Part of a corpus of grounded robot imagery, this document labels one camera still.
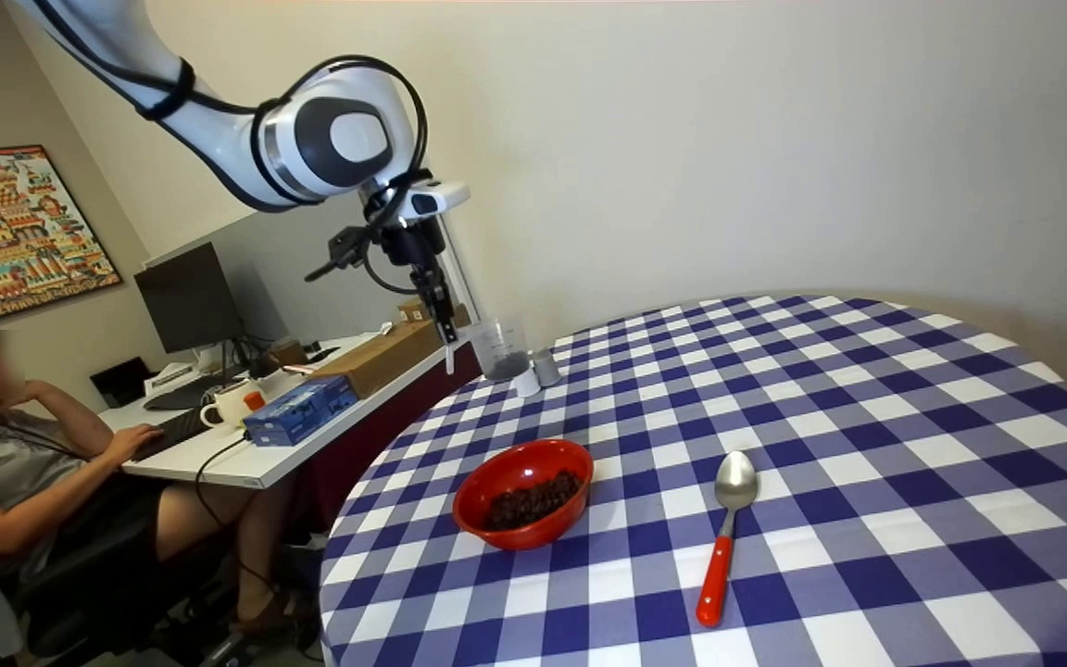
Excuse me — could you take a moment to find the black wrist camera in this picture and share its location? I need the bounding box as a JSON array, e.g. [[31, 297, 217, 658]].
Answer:
[[300, 222, 373, 285]]

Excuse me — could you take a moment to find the white mug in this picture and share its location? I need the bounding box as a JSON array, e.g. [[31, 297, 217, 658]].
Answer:
[[195, 382, 257, 435]]

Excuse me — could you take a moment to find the blue white checkered tablecloth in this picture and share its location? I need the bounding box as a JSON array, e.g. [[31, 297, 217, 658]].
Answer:
[[319, 291, 1067, 667]]

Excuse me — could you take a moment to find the black keyboard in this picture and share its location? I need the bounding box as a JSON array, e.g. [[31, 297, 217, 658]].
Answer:
[[121, 412, 215, 464]]

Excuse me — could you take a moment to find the blue box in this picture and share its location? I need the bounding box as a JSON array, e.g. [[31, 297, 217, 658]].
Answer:
[[242, 374, 362, 448]]

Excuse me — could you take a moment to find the brown cardboard box on desk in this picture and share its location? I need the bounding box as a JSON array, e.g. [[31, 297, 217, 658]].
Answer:
[[309, 314, 445, 399]]

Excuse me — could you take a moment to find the black office chair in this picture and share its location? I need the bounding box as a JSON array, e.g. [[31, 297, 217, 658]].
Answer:
[[0, 486, 204, 667]]

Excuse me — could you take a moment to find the black computer monitor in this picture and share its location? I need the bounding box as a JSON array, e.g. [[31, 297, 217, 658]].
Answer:
[[135, 240, 257, 362]]

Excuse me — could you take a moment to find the black desk cable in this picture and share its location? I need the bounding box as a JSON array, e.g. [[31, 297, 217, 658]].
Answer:
[[189, 425, 257, 591]]

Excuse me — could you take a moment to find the white desk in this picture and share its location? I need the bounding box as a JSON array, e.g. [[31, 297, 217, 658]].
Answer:
[[91, 323, 488, 497]]

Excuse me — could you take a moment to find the colourful framed wall picture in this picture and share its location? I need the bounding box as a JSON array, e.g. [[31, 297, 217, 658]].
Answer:
[[0, 143, 126, 323]]

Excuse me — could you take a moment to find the orange bowl with dark contents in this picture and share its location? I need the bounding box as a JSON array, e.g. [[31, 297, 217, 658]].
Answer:
[[448, 437, 597, 555]]

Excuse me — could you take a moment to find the metal spoon with red handle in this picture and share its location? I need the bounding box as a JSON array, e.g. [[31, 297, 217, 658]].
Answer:
[[694, 448, 762, 632]]

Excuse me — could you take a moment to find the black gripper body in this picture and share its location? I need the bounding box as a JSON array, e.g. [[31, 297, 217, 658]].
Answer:
[[362, 177, 476, 278]]

